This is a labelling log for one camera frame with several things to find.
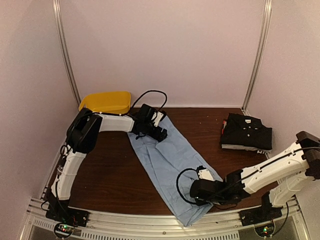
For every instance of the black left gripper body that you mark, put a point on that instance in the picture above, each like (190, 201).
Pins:
(153, 134)

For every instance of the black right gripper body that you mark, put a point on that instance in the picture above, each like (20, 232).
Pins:
(200, 203)

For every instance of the light blue long sleeve shirt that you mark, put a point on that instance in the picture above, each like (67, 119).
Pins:
(170, 165)

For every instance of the yellow plastic basket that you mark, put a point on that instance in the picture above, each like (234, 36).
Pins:
(114, 102)

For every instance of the grey shirt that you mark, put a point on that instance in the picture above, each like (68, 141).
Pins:
(245, 148)

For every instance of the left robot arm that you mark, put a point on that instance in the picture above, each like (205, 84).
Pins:
(81, 139)

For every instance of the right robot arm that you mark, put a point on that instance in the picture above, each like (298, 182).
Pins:
(297, 167)

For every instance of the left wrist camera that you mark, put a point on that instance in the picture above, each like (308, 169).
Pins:
(157, 117)

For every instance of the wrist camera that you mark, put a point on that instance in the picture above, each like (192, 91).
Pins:
(157, 117)
(204, 173)

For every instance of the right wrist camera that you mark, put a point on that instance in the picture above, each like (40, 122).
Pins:
(204, 173)

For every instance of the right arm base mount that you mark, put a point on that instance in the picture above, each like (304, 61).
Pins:
(258, 215)

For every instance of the aluminium front rail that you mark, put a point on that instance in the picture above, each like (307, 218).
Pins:
(223, 225)

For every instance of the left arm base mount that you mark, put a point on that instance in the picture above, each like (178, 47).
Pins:
(70, 216)

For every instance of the right aluminium frame post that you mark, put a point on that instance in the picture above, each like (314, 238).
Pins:
(264, 31)

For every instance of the aluminium frame post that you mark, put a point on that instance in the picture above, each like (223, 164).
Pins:
(64, 49)
(264, 31)

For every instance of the left aluminium frame post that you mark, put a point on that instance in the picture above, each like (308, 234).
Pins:
(64, 49)

